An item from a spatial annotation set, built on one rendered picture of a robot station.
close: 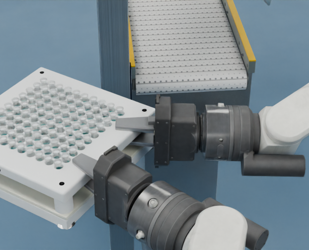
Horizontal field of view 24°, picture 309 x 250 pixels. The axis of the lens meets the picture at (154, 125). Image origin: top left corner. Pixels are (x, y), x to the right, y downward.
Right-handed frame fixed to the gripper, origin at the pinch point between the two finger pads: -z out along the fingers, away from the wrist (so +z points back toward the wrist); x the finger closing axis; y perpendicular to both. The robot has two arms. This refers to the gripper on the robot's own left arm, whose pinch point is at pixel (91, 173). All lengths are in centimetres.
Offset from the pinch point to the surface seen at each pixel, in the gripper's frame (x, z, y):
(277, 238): 103, -17, 100
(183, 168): 58, -31, 64
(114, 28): 2.6, -29.9, 36.7
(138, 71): 21, -34, 49
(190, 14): 21, -42, 78
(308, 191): 103, -21, 126
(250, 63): 17, -14, 64
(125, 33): 3.9, -28.3, 38.3
